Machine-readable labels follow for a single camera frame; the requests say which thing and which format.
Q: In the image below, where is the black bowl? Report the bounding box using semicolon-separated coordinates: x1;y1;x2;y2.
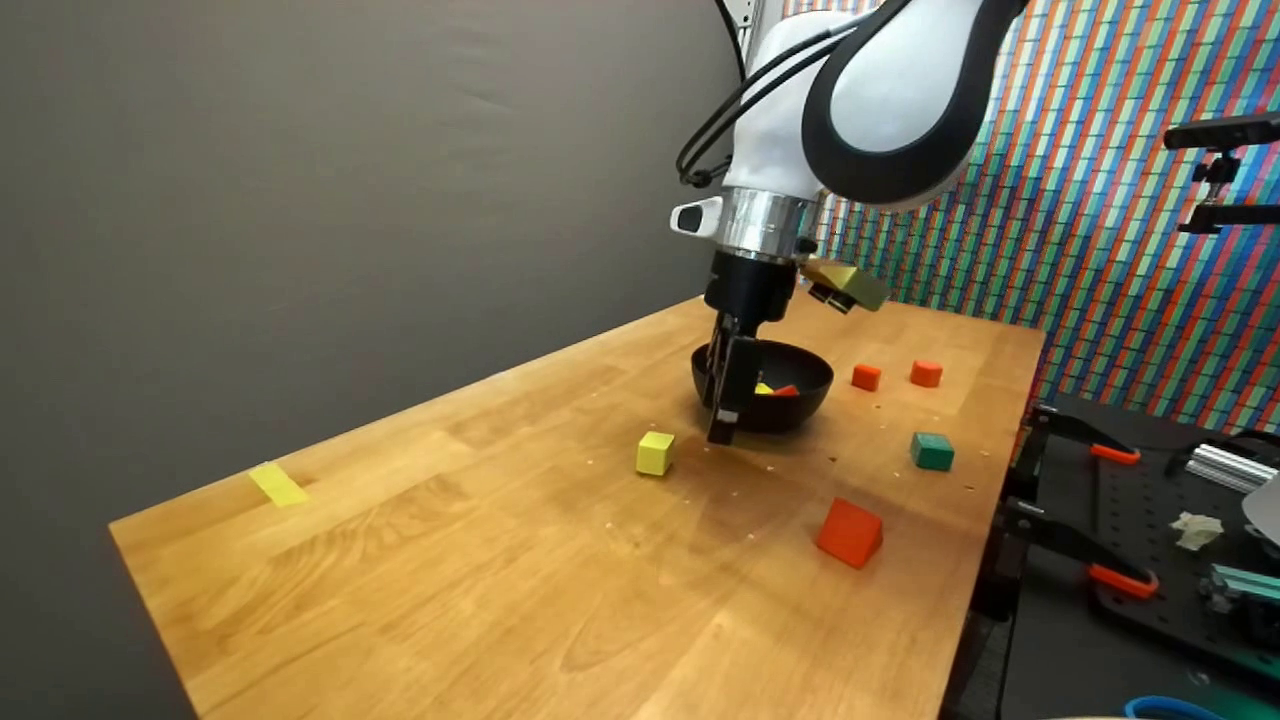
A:
693;341;833;433

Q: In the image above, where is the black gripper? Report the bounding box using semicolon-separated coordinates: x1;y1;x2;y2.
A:
706;252;798;445

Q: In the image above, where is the black perforated side table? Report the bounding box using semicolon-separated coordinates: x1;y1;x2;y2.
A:
945;402;1280;720

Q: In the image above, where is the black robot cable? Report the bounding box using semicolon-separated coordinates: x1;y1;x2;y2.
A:
672;12;886;194

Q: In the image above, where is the red block behind bowl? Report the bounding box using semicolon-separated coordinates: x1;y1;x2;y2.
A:
908;359;945;387

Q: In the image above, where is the black camera stand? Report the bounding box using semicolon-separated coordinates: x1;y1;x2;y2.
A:
1163;111;1280;231

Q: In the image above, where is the grey backdrop screen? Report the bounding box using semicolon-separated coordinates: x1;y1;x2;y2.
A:
0;0;736;720

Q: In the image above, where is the teal cube block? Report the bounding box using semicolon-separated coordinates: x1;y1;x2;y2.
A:
911;433;957;474

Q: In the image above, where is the black clamp front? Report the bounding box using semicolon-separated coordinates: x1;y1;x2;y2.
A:
1002;501;1159;603

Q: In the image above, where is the yellow wrist camera box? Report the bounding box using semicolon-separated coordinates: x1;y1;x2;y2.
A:
801;259;890;313

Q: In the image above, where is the yellow tape strip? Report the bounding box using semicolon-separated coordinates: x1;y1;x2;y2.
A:
250;463;307;507

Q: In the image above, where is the orange wedge block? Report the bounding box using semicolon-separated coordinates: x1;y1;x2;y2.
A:
815;501;886;568

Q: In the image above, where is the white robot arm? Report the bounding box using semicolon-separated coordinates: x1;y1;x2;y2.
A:
670;0;1030;445

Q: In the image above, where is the white plastic part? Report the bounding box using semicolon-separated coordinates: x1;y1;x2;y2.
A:
1174;514;1224;552

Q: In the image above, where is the black clamp with orange handle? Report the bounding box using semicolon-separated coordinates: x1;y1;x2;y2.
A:
1030;404;1145;469

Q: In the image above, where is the small orange cube block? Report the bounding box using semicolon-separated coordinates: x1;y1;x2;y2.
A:
852;364;886;393

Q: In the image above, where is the blue ring object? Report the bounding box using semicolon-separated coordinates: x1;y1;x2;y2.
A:
1122;695;1224;720

